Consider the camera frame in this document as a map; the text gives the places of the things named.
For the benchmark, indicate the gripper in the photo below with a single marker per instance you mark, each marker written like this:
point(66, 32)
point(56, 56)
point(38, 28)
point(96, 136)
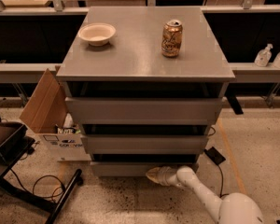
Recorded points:
point(166, 174)

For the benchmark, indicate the grey bottom drawer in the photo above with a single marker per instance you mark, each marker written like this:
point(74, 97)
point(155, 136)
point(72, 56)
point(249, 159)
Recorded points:
point(121, 169)

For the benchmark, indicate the grey drawer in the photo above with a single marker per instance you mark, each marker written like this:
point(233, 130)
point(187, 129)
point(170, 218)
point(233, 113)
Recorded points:
point(144, 111)
point(143, 144)
point(121, 169)

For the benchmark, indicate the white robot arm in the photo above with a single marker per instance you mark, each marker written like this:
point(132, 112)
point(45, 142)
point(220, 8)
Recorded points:
point(235, 208)

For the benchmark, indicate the grey middle drawer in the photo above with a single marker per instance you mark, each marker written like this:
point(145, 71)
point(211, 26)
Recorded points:
point(143, 144)

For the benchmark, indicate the grey drawer cabinet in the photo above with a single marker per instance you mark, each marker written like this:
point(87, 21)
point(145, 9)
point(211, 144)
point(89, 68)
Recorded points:
point(132, 66)

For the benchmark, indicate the grey top drawer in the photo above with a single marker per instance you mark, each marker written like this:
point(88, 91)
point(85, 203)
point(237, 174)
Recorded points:
point(144, 111)

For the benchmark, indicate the black power adapter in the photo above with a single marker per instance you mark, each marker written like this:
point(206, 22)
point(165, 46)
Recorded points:
point(214, 156)

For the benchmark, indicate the orange soda can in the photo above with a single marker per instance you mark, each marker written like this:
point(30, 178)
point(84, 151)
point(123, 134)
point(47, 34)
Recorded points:
point(171, 38)

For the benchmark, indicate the open cardboard box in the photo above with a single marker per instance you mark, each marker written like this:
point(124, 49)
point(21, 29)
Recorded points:
point(47, 115)

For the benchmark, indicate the left sanitizer pump bottle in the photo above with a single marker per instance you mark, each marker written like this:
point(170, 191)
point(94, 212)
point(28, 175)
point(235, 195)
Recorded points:
point(264, 56)

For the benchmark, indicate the white paper bowl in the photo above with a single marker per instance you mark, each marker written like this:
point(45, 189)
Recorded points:
point(97, 34)

